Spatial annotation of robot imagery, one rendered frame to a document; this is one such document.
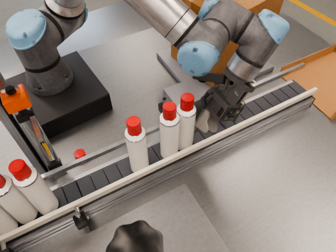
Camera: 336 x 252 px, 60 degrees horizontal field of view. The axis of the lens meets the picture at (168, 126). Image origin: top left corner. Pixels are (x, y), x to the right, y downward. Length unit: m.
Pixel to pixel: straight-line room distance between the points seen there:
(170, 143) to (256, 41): 0.32
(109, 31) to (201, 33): 0.85
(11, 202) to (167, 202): 0.36
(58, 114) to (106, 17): 0.67
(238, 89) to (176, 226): 0.37
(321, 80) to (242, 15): 0.64
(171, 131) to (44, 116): 0.43
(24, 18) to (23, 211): 0.53
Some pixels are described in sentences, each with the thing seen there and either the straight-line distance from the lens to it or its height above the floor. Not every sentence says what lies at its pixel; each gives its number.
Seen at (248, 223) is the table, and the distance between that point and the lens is 0.84.
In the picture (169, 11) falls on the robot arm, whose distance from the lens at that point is 0.59.
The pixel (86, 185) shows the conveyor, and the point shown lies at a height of 0.88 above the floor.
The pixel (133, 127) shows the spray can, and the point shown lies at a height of 1.08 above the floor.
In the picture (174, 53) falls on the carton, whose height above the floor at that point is 0.88.
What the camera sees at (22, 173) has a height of 1.07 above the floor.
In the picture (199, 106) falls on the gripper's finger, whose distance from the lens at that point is 0.76.
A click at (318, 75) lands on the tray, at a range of 1.28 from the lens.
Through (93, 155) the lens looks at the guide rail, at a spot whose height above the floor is 0.96.
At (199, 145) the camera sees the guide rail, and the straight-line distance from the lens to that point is 0.83.
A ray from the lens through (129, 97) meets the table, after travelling 1.07.
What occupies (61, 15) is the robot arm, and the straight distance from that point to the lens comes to 0.98.
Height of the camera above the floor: 1.59
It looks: 52 degrees down
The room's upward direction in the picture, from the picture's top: straight up
